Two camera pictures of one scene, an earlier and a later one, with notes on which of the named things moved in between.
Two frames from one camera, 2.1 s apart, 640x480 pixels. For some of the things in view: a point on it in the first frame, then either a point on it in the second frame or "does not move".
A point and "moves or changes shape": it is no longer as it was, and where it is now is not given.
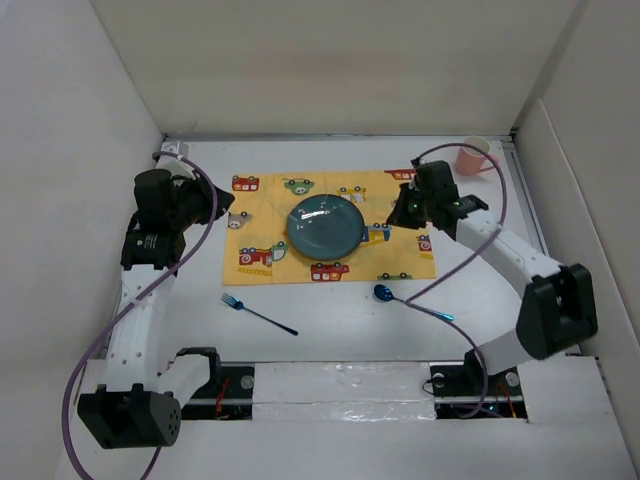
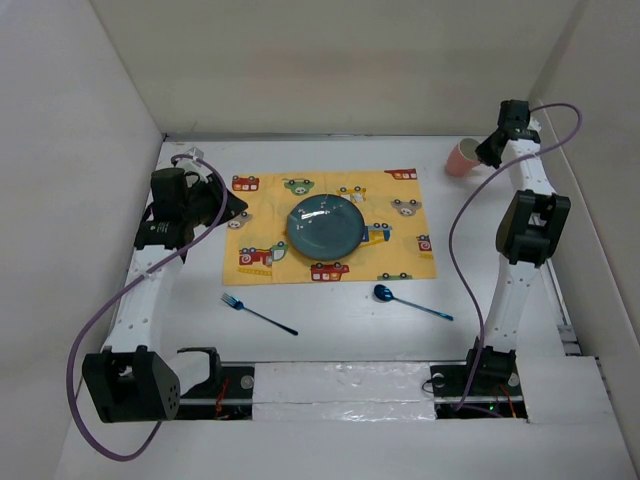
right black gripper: (398, 216) -> (486, 155)
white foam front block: (343, 391) does not move
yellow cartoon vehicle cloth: (258, 249) does not move
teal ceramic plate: (325, 227) does not move
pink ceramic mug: (470, 161) moves or changes shape
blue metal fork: (239, 305) does not move
